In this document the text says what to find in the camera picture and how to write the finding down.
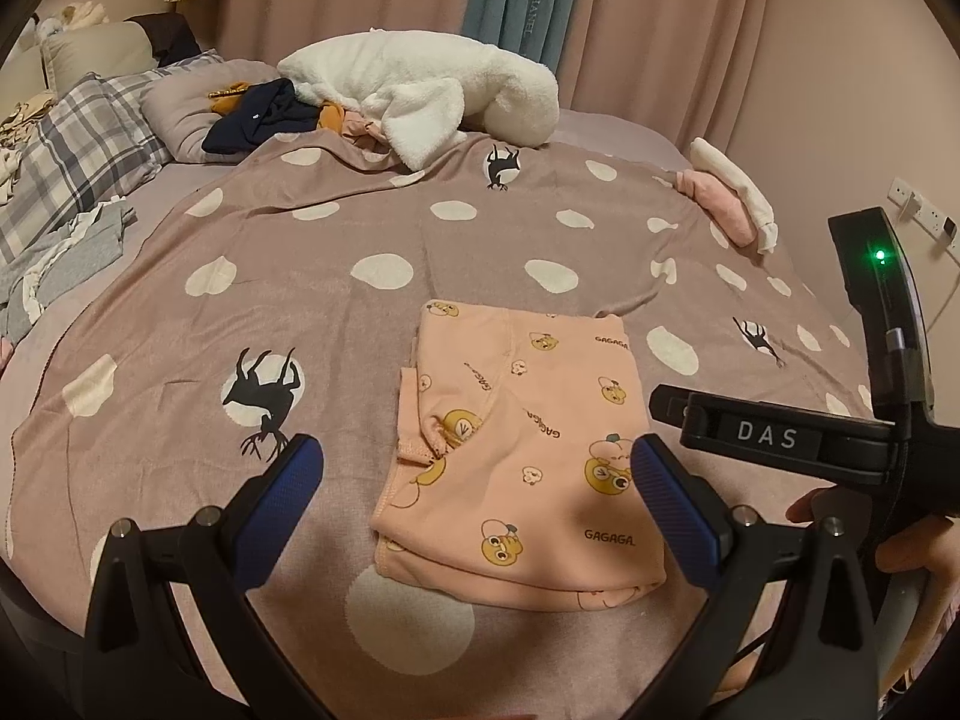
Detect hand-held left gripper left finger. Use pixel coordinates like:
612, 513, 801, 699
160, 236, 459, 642
82, 433, 338, 720

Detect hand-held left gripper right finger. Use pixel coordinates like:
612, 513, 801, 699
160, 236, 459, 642
626, 433, 880, 720

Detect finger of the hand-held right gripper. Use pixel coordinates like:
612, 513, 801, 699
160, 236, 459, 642
649, 384, 710, 425

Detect peach printed small pants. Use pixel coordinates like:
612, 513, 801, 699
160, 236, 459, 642
370, 298, 668, 612

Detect person's right hand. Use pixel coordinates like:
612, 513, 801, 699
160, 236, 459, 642
786, 487, 960, 593

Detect folded pink garment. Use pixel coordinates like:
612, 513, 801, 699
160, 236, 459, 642
675, 169, 760, 247

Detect folded white garment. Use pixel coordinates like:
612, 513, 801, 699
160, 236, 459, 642
690, 137, 779, 254

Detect white power strip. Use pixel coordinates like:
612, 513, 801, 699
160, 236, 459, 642
889, 176, 960, 242

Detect mauve polka dot blanket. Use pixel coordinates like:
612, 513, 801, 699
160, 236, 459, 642
0, 124, 882, 698

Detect grey ruffled garment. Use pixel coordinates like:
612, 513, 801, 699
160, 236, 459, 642
0, 199, 136, 346

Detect pink curtain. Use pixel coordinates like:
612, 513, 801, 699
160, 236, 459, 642
214, 0, 863, 158

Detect navy garment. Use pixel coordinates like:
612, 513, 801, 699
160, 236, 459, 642
201, 79, 327, 155

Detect crumpled pink garment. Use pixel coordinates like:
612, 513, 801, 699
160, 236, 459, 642
341, 111, 391, 147

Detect white fluffy garment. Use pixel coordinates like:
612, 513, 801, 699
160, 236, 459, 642
277, 28, 561, 171

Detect mustard garment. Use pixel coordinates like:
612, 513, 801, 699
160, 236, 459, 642
208, 80, 347, 134

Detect mauve pillow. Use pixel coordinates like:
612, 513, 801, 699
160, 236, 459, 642
141, 60, 290, 164

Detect grey plaid pillow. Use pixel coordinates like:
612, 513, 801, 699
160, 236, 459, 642
0, 49, 226, 263

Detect teal curtain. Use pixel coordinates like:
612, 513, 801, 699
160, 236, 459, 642
461, 0, 593, 83

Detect cream patterned cloth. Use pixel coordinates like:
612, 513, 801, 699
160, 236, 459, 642
0, 88, 59, 203

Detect dark brown pillow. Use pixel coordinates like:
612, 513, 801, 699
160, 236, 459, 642
127, 13, 203, 68

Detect beige pillow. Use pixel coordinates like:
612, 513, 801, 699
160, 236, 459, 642
41, 21, 158, 91

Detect white cable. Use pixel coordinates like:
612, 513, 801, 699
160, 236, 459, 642
922, 236, 960, 335

